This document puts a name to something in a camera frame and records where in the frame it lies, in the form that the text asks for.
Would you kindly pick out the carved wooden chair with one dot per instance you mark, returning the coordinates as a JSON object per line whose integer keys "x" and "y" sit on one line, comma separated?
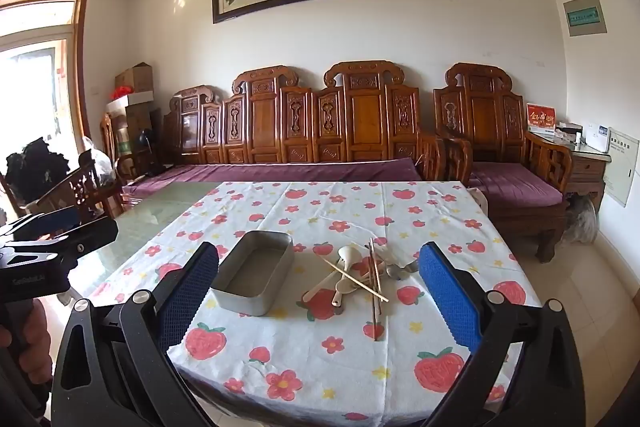
{"x": 112, "y": 142}

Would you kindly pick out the tissue box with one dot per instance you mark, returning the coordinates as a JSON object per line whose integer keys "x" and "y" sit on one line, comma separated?
{"x": 569, "y": 131}

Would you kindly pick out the strawberry print tablecloth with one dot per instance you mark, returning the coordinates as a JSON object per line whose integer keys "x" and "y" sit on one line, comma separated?
{"x": 310, "y": 357}

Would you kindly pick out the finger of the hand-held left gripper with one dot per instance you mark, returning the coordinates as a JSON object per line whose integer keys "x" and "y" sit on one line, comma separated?
{"x": 47, "y": 221}
{"x": 85, "y": 239}

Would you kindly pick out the black cloth bundle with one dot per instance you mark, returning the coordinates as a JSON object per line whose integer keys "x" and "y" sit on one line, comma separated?
{"x": 35, "y": 167}

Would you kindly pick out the white flat box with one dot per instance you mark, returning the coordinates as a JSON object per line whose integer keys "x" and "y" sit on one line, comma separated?
{"x": 131, "y": 101}

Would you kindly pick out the small white plastic spoon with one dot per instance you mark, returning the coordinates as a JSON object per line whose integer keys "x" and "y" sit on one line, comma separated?
{"x": 340, "y": 295}

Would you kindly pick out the brown cardboard box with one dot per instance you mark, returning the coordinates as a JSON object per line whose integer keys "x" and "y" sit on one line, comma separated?
{"x": 135, "y": 78}

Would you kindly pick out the wooden side table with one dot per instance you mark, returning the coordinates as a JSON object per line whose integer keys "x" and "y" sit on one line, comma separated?
{"x": 585, "y": 172}

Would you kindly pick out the white router box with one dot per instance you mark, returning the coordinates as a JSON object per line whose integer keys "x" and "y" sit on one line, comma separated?
{"x": 597, "y": 138}

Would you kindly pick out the dark brown chopstick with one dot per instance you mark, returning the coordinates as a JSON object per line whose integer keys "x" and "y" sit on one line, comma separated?
{"x": 373, "y": 252}

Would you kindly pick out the green wall panel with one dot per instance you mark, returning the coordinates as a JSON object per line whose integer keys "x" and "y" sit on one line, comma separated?
{"x": 585, "y": 16}

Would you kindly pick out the light wooden chopstick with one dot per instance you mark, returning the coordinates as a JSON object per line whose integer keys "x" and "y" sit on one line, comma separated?
{"x": 375, "y": 316}
{"x": 315, "y": 292}
{"x": 350, "y": 278}

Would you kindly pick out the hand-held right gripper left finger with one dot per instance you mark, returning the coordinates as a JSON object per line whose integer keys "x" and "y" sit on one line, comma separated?
{"x": 190, "y": 292}

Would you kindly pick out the person's left hand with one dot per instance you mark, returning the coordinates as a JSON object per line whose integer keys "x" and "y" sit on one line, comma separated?
{"x": 37, "y": 337}

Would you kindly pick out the black desk lamp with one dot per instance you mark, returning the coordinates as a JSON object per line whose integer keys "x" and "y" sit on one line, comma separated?
{"x": 146, "y": 142}

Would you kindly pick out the clear plastic bag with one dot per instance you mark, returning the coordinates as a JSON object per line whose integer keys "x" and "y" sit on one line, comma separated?
{"x": 102, "y": 164}

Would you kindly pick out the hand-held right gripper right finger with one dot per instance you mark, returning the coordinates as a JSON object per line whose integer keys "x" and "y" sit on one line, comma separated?
{"x": 447, "y": 294}

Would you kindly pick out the grey plastic bag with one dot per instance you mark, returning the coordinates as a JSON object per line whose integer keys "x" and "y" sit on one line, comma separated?
{"x": 581, "y": 219}

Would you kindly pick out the wooden door frame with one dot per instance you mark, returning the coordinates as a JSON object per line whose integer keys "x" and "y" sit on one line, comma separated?
{"x": 80, "y": 72}

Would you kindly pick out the rectangular metal tin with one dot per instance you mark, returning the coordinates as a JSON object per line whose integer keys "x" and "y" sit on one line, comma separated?
{"x": 252, "y": 279}

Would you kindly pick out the carved wooden armchair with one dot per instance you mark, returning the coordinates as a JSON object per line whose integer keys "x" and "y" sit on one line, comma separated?
{"x": 482, "y": 117}

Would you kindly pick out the person's left forearm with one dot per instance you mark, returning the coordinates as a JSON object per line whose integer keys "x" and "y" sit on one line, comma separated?
{"x": 20, "y": 399}

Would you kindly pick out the red gift box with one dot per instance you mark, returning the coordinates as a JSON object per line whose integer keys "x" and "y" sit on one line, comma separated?
{"x": 541, "y": 118}

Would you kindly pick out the white wall cabinet door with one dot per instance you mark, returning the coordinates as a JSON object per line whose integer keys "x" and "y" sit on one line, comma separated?
{"x": 625, "y": 167}

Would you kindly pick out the carved wooden sofa bench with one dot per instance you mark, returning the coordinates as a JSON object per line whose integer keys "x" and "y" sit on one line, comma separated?
{"x": 300, "y": 122}

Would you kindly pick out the long purple seat cushion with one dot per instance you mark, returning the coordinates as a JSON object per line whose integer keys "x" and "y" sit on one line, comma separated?
{"x": 280, "y": 174}

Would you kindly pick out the dark wooden chair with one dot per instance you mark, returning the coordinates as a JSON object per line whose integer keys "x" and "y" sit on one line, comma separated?
{"x": 75, "y": 187}

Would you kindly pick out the square purple seat cushion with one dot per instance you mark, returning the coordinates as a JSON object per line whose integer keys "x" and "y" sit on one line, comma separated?
{"x": 515, "y": 187}

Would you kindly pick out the metal fork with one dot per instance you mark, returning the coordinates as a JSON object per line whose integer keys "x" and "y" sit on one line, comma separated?
{"x": 409, "y": 266}

